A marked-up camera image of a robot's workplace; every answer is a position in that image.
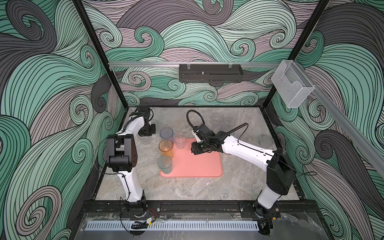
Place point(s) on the blue translucent cup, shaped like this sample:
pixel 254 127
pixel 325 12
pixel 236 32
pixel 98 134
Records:
pixel 167 133

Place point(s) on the grey translucent cup right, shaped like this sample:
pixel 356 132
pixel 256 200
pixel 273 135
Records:
pixel 266 141

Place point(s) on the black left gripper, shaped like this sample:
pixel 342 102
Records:
pixel 153 131

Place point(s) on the orange translucent cup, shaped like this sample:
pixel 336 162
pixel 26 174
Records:
pixel 166 147

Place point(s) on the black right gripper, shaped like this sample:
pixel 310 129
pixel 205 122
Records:
pixel 195 150

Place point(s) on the aluminium back wall rail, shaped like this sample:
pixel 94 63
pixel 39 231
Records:
pixel 166 64

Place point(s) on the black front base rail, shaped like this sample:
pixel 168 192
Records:
pixel 214 206

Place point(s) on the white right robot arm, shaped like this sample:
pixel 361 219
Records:
pixel 280 171

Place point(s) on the green translucent cup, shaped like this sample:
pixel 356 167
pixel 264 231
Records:
pixel 165 164

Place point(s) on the aluminium right wall rail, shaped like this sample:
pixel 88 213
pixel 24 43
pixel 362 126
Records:
pixel 354 97

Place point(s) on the aluminium wall rail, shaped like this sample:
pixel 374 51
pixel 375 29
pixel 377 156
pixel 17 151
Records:
pixel 354 97
pixel 166 64

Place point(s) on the clear faceted glass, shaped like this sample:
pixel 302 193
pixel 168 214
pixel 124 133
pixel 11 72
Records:
pixel 180 140

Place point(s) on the black perforated wall shelf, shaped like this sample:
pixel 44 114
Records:
pixel 212 74

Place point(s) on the clear acrylic wall holder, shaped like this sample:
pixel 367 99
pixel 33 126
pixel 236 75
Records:
pixel 292 83

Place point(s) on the clear glass front left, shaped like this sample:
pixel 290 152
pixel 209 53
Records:
pixel 145 140

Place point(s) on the white slotted cable duct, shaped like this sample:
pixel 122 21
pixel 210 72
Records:
pixel 176 225

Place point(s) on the clear glass right middle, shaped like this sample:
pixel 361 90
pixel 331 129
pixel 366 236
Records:
pixel 248 139

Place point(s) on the pink plastic tray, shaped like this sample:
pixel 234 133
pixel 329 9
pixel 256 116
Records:
pixel 187 165

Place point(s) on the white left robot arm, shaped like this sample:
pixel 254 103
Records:
pixel 122 155

